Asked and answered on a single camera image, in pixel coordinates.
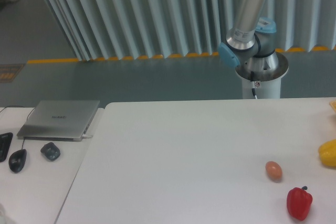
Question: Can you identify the white folding partition screen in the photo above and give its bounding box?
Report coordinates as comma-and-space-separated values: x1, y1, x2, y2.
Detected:
45, 0, 335, 61

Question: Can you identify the woven basket edge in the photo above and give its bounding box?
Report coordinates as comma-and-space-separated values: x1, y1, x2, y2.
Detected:
329, 100, 336, 112

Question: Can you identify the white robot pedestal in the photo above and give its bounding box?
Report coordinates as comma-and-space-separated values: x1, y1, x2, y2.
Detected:
236, 52, 289, 99

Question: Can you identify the dark grey small case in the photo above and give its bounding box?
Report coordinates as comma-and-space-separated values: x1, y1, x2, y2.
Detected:
40, 142, 61, 162

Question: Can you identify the black computer mouse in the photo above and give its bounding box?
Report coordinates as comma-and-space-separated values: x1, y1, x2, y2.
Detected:
8, 148, 27, 174

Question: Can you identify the yellow bell pepper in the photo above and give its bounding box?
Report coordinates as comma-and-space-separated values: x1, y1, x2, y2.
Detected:
318, 140, 336, 167

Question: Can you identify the black keyboard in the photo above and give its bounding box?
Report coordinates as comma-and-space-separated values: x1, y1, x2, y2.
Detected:
0, 132, 13, 162

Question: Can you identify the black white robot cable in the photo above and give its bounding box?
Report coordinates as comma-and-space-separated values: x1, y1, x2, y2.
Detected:
250, 70, 259, 100

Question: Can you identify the brown egg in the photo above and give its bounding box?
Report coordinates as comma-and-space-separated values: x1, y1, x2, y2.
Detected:
265, 161, 282, 182

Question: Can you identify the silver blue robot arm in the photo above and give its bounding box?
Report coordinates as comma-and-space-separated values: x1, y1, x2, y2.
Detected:
218, 0, 335, 68

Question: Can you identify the silver closed laptop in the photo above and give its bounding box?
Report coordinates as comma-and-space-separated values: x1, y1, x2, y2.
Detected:
17, 100, 100, 141

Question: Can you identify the red bell pepper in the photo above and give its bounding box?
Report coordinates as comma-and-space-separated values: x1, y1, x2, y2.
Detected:
286, 186, 313, 221

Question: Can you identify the black mouse cable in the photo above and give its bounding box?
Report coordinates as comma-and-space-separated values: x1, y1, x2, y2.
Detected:
0, 105, 36, 150

